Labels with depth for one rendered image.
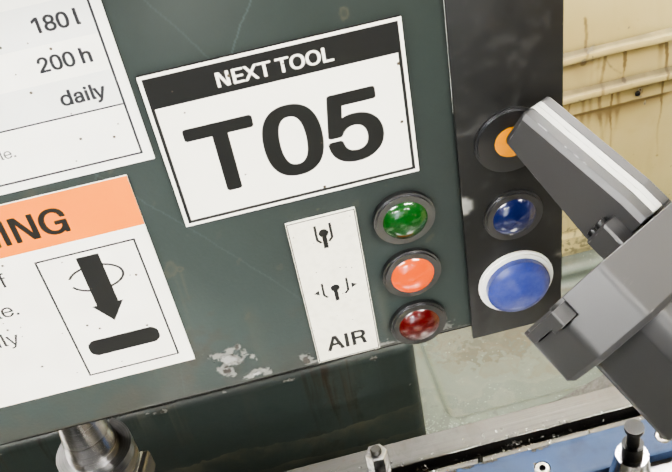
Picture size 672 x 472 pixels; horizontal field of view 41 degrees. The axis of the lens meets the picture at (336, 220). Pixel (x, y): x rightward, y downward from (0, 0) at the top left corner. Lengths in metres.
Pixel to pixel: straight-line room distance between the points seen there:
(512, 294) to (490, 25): 0.13
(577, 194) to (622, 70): 1.37
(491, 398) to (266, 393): 0.48
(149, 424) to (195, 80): 1.15
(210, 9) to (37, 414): 0.21
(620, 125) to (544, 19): 1.44
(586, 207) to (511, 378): 1.40
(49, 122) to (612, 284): 0.20
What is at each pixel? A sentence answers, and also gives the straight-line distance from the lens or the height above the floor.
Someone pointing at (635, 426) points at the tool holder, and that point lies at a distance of 0.74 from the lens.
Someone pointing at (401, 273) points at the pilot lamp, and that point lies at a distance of 0.40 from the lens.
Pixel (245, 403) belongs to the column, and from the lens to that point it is 1.44.
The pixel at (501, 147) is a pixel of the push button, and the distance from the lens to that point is 0.37.
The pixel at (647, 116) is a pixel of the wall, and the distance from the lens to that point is 1.81.
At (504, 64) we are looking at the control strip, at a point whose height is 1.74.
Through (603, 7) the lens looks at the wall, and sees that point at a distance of 1.64.
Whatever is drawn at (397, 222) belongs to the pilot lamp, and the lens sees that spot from 0.38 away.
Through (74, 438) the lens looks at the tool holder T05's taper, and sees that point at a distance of 0.75.
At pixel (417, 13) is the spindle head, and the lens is 0.34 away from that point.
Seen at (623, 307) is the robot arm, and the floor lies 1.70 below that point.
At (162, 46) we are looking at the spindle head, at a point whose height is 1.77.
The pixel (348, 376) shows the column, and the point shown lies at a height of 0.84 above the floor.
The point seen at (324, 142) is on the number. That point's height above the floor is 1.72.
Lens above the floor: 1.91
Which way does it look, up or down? 39 degrees down
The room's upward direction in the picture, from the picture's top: 11 degrees counter-clockwise
